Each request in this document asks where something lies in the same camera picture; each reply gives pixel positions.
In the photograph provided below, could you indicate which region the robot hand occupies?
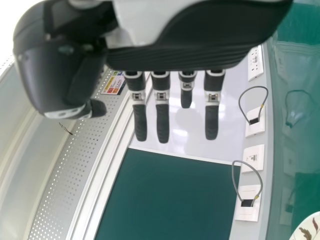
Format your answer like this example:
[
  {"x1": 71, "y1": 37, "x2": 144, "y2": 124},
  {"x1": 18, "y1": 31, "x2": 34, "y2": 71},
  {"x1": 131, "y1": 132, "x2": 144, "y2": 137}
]
[{"x1": 12, "y1": 0, "x2": 294, "y2": 145}]

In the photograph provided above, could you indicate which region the grey looped cable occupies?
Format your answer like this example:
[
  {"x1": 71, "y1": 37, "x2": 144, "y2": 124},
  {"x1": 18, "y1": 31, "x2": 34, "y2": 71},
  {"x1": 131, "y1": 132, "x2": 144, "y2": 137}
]
[
  {"x1": 238, "y1": 86, "x2": 270, "y2": 125},
  {"x1": 231, "y1": 160, "x2": 264, "y2": 204}
]

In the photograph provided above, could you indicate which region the perforated silver cable duct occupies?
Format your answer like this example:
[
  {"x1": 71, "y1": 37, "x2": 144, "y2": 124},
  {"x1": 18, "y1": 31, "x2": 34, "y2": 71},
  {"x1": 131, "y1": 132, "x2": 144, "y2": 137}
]
[{"x1": 26, "y1": 67, "x2": 132, "y2": 240}]

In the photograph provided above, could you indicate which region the white socket panel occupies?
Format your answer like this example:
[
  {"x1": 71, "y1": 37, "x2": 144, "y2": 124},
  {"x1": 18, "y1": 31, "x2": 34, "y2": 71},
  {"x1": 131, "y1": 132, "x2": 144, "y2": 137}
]
[
  {"x1": 241, "y1": 144, "x2": 265, "y2": 174},
  {"x1": 247, "y1": 44, "x2": 265, "y2": 82},
  {"x1": 234, "y1": 185, "x2": 261, "y2": 222},
  {"x1": 244, "y1": 106, "x2": 266, "y2": 138}
]

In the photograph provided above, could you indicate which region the pale grey socket rail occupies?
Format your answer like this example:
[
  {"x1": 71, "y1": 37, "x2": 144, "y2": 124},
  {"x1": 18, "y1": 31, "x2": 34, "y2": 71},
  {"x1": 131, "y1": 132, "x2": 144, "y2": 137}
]
[{"x1": 232, "y1": 37, "x2": 278, "y2": 240}]

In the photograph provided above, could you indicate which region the colourful label sticker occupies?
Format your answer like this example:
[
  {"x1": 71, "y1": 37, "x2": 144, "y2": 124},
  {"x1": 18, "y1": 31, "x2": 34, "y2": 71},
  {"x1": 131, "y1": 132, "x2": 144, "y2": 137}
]
[{"x1": 101, "y1": 70, "x2": 126, "y2": 96}]

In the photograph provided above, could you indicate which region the plate with brown leaf pattern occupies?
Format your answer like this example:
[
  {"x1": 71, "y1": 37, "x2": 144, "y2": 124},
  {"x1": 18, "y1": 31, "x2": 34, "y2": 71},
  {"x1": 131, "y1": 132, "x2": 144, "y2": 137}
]
[{"x1": 289, "y1": 211, "x2": 320, "y2": 240}]

